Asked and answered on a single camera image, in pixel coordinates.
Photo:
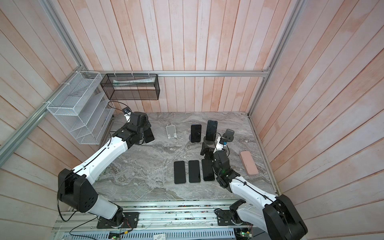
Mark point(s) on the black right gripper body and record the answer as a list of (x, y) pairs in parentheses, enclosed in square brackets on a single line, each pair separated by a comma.
[(210, 156)]

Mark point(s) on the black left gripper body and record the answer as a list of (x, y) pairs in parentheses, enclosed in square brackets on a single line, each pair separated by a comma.
[(147, 126)]

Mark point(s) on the dark phone front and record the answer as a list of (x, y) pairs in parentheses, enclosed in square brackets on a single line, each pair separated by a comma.
[(194, 171)]

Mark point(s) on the dark phone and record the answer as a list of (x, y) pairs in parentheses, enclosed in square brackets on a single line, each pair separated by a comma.
[(194, 171), (211, 130)]

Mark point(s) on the purple phone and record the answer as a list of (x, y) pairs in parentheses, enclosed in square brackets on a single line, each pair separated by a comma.
[(179, 172)]

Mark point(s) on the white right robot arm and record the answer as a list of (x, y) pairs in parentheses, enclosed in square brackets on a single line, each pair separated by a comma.
[(276, 215)]

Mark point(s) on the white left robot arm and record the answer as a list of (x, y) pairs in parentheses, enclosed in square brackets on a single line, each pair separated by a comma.
[(75, 186)]

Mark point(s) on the grey round tall stand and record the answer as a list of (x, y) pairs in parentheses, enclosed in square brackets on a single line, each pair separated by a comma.
[(208, 142)]

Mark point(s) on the white stand of purple phone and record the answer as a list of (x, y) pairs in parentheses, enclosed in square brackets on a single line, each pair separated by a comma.
[(171, 131)]

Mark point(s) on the pink phone case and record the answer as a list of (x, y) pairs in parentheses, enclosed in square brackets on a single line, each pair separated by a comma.
[(249, 163)]

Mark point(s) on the black wire mesh basket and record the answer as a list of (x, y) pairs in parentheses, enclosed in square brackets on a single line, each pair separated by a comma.
[(131, 86)]

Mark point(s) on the white wire mesh shelf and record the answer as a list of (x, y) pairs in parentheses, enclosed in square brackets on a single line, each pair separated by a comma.
[(82, 111)]

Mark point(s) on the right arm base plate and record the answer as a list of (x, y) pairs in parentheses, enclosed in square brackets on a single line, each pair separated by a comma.
[(227, 217)]

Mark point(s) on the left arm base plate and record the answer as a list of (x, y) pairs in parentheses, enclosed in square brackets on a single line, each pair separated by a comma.
[(121, 220)]

